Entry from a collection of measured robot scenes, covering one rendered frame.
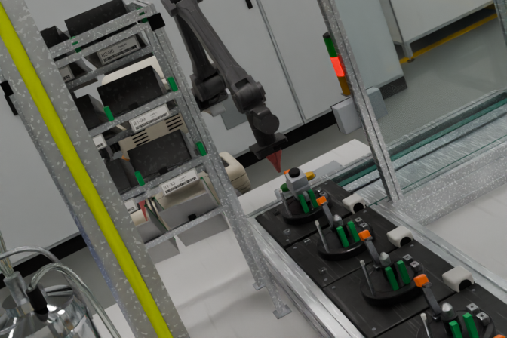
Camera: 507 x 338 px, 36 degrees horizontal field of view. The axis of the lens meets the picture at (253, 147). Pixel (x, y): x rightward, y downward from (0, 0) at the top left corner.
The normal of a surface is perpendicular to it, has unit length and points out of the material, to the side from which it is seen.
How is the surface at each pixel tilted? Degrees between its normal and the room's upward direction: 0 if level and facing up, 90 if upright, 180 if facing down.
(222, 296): 0
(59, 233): 90
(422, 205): 90
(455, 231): 0
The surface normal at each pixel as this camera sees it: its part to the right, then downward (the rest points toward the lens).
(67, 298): 0.04, -0.93
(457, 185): 0.29, 0.23
